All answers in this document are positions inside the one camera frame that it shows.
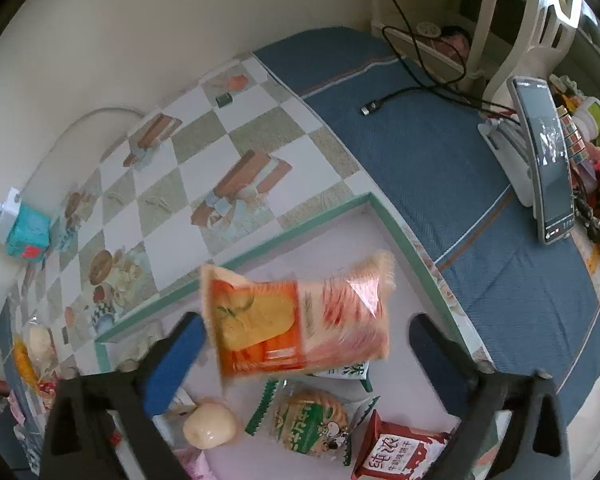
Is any pile of colourful stationery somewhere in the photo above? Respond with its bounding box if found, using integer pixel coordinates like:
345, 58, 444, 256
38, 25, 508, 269
550, 72, 600, 281

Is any red brown biscuit packet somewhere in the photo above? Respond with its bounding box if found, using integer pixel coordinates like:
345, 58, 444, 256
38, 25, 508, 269
350, 409, 453, 480

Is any teal toy box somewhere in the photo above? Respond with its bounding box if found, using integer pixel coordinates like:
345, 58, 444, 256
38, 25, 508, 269
5, 204, 51, 261

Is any orange cracker packet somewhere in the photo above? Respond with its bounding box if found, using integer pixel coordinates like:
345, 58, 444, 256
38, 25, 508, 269
200, 250, 397, 386

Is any small pink candy wrapper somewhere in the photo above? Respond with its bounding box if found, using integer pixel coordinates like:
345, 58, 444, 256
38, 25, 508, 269
7, 390, 31, 426

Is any teal shallow cardboard box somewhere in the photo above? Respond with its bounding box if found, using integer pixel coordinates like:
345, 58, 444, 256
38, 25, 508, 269
95, 192, 496, 480

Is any round cream bun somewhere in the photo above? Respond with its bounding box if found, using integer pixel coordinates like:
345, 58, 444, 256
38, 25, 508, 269
182, 397, 238, 450

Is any black charging cable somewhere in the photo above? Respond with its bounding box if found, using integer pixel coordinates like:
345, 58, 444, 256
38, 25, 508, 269
360, 0, 523, 118

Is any pink cake packet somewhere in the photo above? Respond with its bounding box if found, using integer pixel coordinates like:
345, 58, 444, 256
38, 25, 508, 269
172, 447, 221, 480

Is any yellow cake packet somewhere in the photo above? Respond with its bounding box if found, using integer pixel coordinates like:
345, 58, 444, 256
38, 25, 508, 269
12, 340, 41, 391

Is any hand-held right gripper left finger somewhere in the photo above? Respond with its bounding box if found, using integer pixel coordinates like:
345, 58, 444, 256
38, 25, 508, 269
39, 311, 206, 480

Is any green white snack packet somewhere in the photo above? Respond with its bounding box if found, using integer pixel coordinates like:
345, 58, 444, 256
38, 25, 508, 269
310, 360, 373, 393

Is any checkered printed tablecloth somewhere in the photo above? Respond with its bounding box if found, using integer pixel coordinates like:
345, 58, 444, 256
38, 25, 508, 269
0, 55, 481, 480

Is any green round cookie packet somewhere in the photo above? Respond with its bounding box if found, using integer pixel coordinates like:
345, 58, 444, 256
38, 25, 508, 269
244, 379, 381, 466

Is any blue cloth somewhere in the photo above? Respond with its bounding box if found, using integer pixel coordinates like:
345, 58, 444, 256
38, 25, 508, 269
252, 25, 600, 428

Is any white power strip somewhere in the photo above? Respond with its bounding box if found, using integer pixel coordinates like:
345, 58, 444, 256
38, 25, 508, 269
0, 187, 23, 243

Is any white lattice chair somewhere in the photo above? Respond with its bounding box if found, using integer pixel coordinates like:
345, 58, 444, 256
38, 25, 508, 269
370, 0, 600, 106

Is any black smartphone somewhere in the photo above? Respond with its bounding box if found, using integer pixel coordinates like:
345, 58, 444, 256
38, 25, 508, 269
507, 76, 577, 246

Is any clear packet with cream bun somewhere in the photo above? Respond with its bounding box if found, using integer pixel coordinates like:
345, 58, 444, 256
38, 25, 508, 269
27, 325, 58, 368

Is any white phone stand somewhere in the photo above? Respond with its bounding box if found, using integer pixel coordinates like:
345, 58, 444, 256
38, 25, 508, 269
477, 115, 538, 208

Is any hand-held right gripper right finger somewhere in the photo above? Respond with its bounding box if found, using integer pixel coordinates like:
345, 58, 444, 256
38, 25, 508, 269
408, 312, 573, 480

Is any white power cable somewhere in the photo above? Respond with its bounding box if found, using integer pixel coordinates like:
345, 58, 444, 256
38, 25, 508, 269
30, 106, 146, 196

